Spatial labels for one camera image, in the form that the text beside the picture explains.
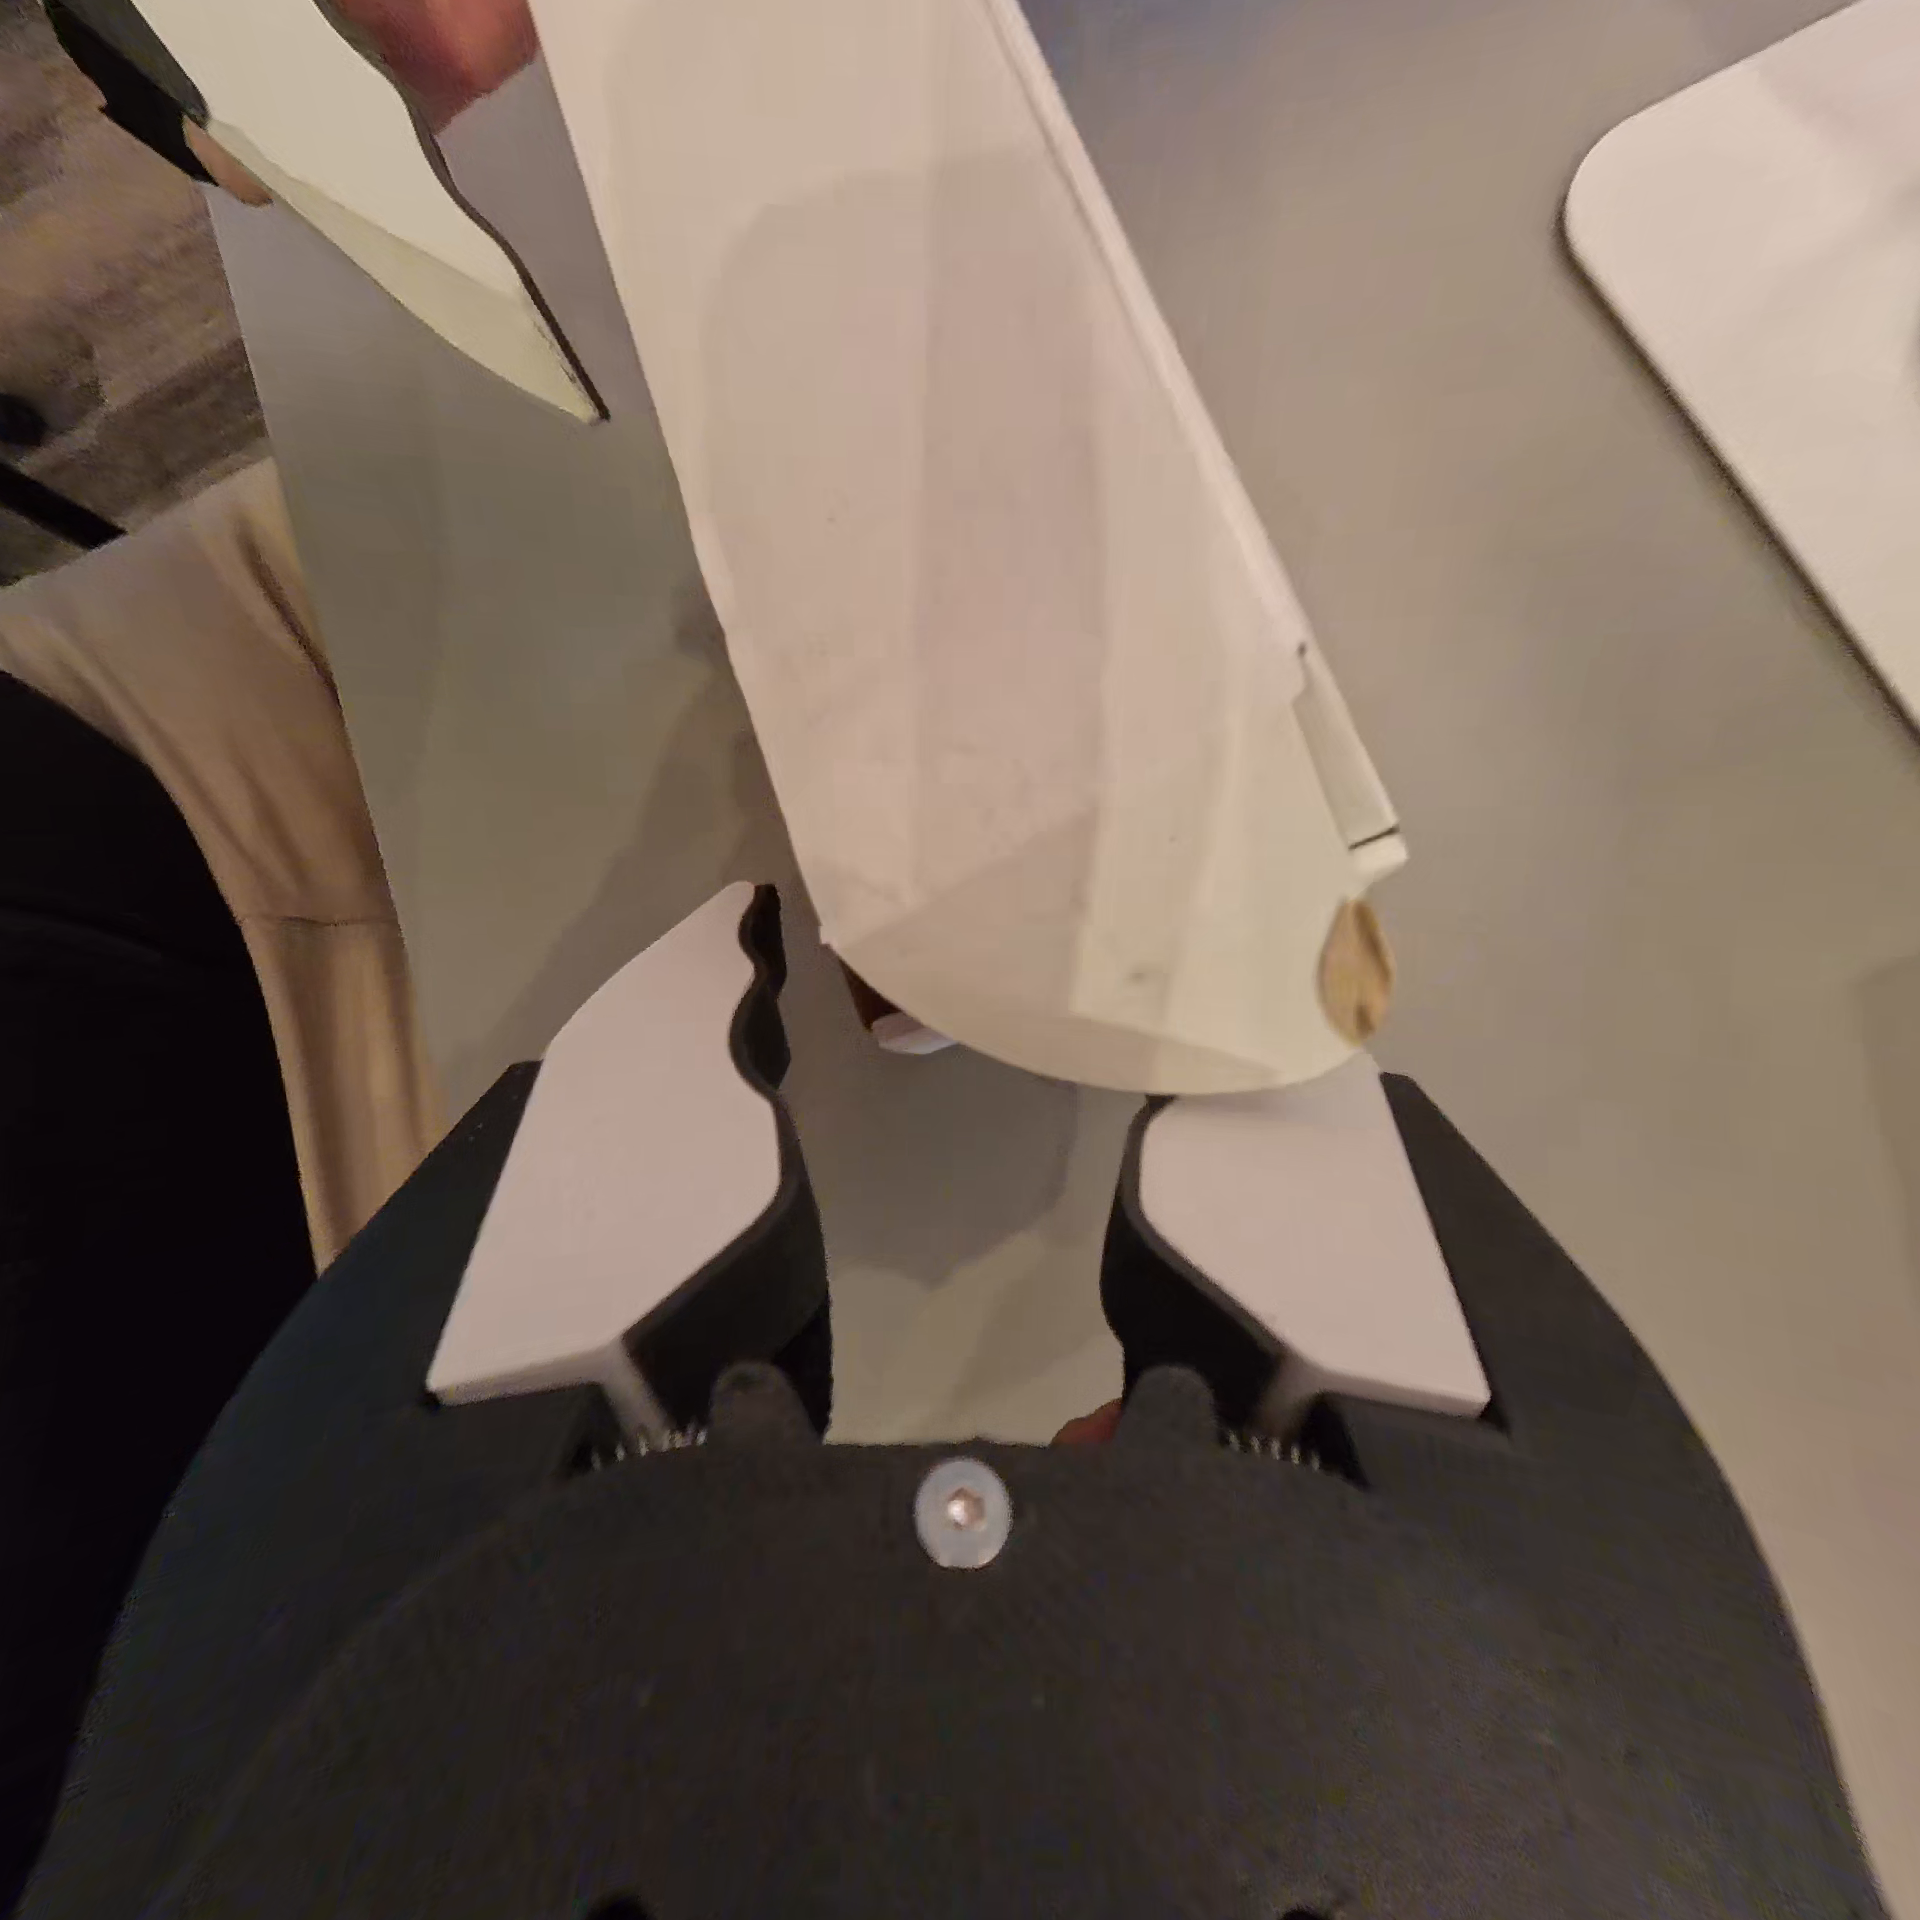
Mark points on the person's black garment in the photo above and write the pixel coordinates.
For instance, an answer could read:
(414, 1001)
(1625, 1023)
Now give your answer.
(120, 1125)

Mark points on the black metal stand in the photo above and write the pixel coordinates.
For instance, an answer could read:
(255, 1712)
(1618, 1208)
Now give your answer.
(60, 506)

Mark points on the person's left hand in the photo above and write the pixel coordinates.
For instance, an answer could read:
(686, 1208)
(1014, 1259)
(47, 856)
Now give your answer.
(450, 32)

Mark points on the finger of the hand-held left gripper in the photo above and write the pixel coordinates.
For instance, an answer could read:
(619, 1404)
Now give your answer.
(344, 134)

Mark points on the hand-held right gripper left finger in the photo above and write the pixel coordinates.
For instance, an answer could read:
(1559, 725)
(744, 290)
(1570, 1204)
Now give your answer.
(631, 1201)

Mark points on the white stand base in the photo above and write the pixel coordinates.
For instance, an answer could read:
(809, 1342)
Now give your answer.
(1770, 300)

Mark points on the white cardboard box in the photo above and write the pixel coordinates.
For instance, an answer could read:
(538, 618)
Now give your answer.
(960, 526)

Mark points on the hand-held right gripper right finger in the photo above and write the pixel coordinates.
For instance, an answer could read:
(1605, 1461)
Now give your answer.
(1305, 1246)

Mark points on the person's beige trousers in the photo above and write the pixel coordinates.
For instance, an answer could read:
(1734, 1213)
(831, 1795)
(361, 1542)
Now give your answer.
(224, 750)

